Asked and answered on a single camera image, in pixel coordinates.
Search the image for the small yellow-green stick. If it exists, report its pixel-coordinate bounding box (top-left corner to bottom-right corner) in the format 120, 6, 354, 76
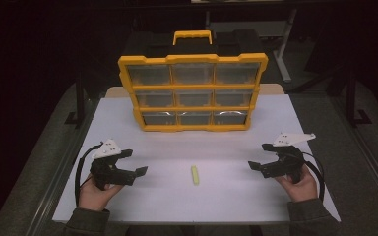
190, 164, 200, 187

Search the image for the black metal stand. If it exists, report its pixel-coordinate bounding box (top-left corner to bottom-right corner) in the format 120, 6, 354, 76
345, 69, 373, 129
64, 72, 87, 130

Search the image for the white metal stand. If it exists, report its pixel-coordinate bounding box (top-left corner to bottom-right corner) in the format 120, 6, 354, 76
204, 8, 298, 84

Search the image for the clear plastic drawer bin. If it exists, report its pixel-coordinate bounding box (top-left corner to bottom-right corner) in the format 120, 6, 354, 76
215, 62, 261, 86

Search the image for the person's left hand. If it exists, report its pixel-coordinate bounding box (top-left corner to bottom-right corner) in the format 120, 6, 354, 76
78, 173, 126, 212

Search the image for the person's right hand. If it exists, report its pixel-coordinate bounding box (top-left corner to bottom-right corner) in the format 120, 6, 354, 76
274, 163, 319, 204

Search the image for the yellow black organizer cabinet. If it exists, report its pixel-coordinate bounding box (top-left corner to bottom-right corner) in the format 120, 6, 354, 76
117, 29, 270, 133

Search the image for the set of clear drawers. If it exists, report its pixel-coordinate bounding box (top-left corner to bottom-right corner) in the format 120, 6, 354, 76
126, 62, 261, 127

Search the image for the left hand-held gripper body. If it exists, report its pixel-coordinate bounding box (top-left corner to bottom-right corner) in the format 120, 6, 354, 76
89, 138, 136, 192

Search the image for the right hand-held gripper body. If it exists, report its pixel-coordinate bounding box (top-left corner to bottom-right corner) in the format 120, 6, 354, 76
266, 132, 317, 185

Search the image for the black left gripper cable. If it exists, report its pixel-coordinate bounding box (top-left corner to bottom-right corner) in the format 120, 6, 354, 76
74, 143, 104, 208

